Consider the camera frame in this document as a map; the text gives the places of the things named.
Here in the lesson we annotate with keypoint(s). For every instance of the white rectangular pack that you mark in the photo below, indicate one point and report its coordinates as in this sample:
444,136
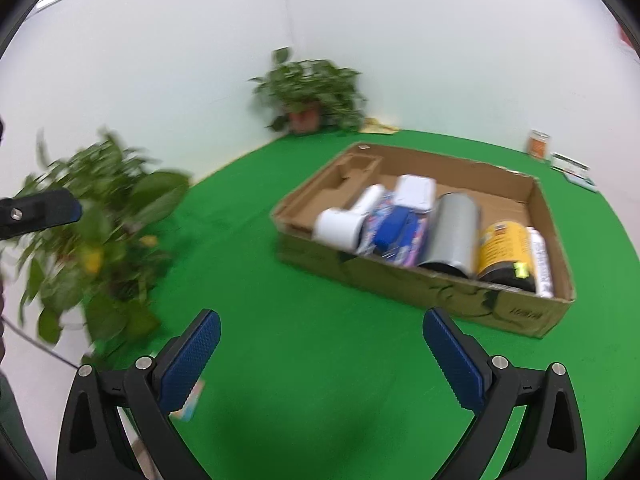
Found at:
415,192

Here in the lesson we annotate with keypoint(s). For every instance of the orange label jar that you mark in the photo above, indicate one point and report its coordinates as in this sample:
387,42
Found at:
539,145

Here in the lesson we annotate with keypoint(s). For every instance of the white plastic bottle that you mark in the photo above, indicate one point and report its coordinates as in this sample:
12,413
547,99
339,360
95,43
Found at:
542,262

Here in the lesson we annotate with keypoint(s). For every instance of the yellow can with black lid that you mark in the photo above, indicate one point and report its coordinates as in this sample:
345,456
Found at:
505,255

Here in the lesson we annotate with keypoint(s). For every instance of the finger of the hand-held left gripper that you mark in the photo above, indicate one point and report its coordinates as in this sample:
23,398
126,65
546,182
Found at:
45,210

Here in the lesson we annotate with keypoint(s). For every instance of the small colourful card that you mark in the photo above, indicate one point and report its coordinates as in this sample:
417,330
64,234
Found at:
192,400

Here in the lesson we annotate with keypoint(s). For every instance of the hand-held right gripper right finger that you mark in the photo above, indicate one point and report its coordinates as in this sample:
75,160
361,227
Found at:
455,360

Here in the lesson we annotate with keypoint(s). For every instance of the potted plant in terracotta pot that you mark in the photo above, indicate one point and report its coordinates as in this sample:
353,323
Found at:
310,90

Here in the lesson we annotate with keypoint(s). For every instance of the person's dark green clothing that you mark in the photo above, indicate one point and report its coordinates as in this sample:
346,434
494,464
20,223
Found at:
15,435

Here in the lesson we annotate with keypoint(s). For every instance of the silver metal can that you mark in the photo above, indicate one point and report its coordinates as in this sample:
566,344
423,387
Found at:
452,235

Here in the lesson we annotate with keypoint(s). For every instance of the shallow cardboard box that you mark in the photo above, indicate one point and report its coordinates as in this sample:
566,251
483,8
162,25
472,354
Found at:
450,305

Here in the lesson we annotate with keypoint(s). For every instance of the yellow paper sheet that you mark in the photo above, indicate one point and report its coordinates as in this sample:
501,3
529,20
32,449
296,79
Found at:
380,126

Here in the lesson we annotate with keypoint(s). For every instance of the white and green card box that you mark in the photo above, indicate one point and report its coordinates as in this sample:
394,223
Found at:
575,170

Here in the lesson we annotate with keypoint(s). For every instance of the green tablecloth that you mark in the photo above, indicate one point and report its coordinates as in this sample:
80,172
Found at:
300,350

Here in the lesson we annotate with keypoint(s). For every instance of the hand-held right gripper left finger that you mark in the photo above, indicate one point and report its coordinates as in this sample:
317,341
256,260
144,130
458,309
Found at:
192,360

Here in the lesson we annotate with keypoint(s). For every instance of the large leafy potted plant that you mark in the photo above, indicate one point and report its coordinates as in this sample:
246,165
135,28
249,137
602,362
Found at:
115,240

